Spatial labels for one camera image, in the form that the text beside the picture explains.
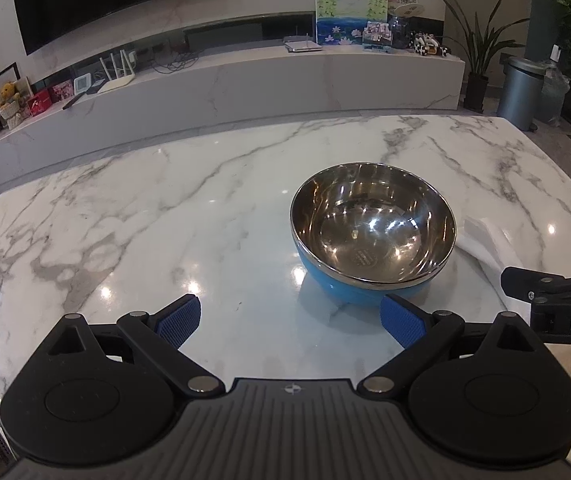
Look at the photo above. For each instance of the pink card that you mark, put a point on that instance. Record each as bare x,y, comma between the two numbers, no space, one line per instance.
61,91

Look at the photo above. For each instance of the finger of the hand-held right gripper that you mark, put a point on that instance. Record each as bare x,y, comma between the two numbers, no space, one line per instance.
520,282

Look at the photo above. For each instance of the lotus pond painting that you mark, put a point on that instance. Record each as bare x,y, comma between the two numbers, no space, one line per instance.
340,20

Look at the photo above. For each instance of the grey metal trash can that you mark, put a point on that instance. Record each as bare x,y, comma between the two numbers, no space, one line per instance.
518,95

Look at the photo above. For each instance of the clear plastic bag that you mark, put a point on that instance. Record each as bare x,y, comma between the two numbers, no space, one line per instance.
555,95

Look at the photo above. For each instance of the dark glass jar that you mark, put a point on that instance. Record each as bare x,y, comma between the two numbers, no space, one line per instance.
399,32

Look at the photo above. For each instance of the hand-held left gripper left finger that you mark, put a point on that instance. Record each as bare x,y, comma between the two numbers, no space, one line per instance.
180,321

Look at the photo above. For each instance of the photo card stand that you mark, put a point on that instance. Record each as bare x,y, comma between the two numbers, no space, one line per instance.
378,37

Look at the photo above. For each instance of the red box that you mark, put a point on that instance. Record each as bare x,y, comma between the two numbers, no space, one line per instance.
40,105

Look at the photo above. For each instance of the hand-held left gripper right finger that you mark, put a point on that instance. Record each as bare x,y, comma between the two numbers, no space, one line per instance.
404,321

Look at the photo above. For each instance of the steel bowl with blue outside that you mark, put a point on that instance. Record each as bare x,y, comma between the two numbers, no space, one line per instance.
370,230

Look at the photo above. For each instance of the round paper fan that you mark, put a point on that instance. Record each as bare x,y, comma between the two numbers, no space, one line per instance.
405,2

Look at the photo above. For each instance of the potted long-leaf plant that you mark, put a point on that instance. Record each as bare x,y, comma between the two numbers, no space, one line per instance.
476,80

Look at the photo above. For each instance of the grey set-top box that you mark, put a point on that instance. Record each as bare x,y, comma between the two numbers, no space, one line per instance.
303,47

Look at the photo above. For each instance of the white paper towel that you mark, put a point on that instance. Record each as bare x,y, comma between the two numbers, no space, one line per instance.
490,250

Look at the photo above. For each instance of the black remote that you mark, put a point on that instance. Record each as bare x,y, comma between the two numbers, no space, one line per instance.
73,102

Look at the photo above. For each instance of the teddy bear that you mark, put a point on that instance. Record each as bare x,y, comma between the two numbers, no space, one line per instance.
9,105

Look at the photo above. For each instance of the black media box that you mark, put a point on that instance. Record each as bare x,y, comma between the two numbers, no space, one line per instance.
225,35

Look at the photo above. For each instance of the white router with antennas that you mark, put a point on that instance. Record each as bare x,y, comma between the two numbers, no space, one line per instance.
118,82

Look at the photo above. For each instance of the cow print toy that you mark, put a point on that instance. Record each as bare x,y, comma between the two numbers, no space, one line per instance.
430,45

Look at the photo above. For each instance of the black picture frame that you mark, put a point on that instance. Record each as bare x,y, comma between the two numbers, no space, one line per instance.
4,77

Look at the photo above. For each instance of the marble television console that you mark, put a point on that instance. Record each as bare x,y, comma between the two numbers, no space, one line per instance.
265,85

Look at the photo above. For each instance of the small white display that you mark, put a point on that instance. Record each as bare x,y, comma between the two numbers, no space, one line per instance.
81,84

